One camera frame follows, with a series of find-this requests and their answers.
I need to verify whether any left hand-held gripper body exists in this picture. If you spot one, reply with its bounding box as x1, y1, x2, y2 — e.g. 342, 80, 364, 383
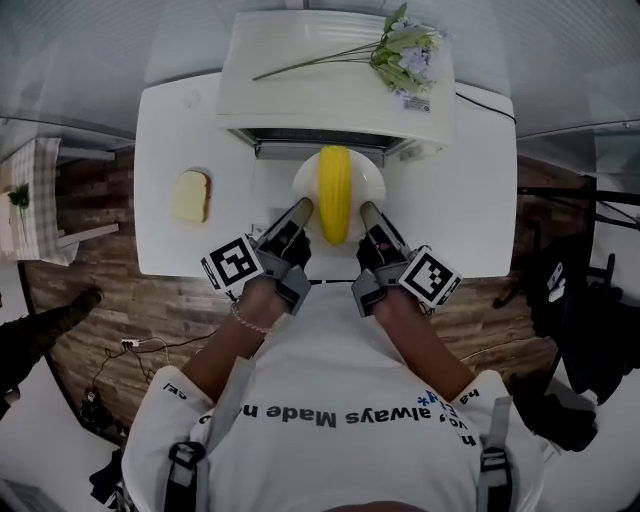
200, 214, 313, 317

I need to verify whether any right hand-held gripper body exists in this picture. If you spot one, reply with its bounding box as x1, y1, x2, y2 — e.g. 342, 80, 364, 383
350, 222, 464, 319

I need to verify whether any yellow corn cob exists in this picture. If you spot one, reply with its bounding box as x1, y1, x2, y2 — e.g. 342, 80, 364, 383
317, 144, 354, 247

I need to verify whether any white round plate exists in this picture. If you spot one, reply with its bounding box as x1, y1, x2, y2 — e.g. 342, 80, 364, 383
291, 149, 387, 239

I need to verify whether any white microwave oven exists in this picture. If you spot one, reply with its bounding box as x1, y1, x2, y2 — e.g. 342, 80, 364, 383
215, 9, 457, 231

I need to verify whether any person's right forearm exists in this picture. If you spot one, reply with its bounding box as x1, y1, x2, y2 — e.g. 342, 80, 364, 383
372, 287, 476, 401

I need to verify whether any person's left forearm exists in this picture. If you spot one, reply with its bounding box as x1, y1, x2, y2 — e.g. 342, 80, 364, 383
180, 274, 294, 404

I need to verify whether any white standing desk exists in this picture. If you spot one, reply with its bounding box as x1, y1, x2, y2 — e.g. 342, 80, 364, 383
133, 79, 517, 279

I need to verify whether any bread slice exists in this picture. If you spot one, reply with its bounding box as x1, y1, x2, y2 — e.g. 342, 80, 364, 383
170, 168, 214, 225

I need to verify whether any small white device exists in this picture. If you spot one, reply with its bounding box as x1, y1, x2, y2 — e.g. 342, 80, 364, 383
547, 262, 566, 304

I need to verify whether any person's white printed t-shirt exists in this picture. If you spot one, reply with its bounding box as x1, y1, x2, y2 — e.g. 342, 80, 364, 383
121, 282, 546, 512

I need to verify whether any artificial flower bouquet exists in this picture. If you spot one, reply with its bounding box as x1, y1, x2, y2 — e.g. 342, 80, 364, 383
251, 2, 454, 96

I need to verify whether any large black bag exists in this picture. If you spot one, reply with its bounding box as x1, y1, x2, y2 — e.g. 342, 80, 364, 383
527, 239, 640, 396

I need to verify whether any small black bag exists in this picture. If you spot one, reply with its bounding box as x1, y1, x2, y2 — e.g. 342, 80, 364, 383
509, 372, 599, 454

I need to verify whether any black power adapter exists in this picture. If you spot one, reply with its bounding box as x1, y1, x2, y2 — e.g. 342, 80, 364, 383
80, 388, 109, 426

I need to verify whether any table with checkered cloth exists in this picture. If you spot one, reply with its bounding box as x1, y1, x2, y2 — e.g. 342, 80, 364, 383
0, 137, 120, 266

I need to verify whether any small green plant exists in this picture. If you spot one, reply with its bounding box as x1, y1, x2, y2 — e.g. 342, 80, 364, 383
7, 183, 31, 236

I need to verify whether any pink bead bracelet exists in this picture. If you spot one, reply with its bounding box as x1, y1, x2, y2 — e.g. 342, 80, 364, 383
230, 302, 274, 335

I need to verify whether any black metal frame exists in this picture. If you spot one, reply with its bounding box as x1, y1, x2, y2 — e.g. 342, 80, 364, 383
517, 169, 640, 241

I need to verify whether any thin black cable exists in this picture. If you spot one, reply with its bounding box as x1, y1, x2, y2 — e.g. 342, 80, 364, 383
454, 92, 516, 124

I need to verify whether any gray harness strap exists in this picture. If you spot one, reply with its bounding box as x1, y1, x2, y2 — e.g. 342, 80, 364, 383
167, 357, 259, 512
477, 394, 516, 512

